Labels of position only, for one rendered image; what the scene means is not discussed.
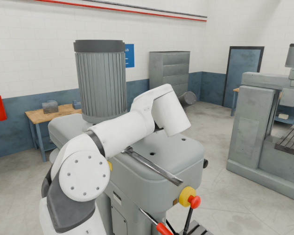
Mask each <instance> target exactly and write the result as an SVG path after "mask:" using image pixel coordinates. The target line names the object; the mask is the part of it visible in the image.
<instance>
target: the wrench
mask: <svg viewBox="0 0 294 235"><path fill-rule="evenodd" d="M121 153H122V154H123V153H126V154H128V155H129V156H131V157H133V158H134V159H136V160H137V161H139V162H140V163H142V164H144V165H145V166H147V167H148V168H150V169H151V170H153V171H154V172H156V173H158V174H159V175H160V176H162V177H164V178H165V179H167V180H169V181H170V182H172V183H173V184H175V185H176V186H180V185H181V184H183V180H181V179H179V178H178V177H176V176H174V175H173V174H171V173H169V172H168V171H166V170H164V169H163V168H161V167H159V166H158V165H156V164H155V163H153V162H151V161H150V160H148V159H146V158H144V157H143V156H141V155H139V154H138V153H136V152H134V151H133V148H132V147H131V146H128V147H127V148H126V149H124V150H123V151H122V152H121Z"/></svg>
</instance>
